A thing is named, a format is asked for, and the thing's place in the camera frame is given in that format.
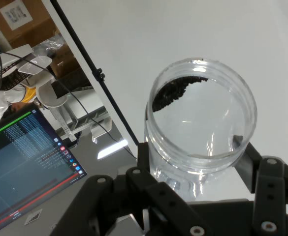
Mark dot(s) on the printed paper sticker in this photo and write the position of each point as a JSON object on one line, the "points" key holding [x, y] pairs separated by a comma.
{"points": [[33, 216]]}

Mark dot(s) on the perforated metal bracket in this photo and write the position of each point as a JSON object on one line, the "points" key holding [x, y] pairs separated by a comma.
{"points": [[65, 125]]}

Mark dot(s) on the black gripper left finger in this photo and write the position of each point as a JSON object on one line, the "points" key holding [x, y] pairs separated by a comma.
{"points": [[143, 182]]}

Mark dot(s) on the white plastic stand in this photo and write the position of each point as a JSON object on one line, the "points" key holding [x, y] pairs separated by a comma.
{"points": [[46, 94]]}

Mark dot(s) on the black keyboard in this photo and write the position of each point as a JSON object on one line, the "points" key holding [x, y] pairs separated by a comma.
{"points": [[6, 81]]}

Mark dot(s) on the cardboard box with paper label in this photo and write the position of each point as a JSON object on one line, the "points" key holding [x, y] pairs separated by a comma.
{"points": [[35, 24]]}

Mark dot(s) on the black tripod pole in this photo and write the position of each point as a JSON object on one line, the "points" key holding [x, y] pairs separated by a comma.
{"points": [[99, 73]]}

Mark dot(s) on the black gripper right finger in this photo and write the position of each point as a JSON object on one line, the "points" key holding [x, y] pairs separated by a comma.
{"points": [[269, 189]]}

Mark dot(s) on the clear plastic jar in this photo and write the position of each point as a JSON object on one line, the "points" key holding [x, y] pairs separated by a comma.
{"points": [[202, 127]]}

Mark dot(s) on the computer monitor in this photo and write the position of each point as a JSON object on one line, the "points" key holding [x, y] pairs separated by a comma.
{"points": [[23, 159]]}

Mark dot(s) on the small cardboard box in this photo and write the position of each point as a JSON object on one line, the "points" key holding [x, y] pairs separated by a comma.
{"points": [[65, 61]]}

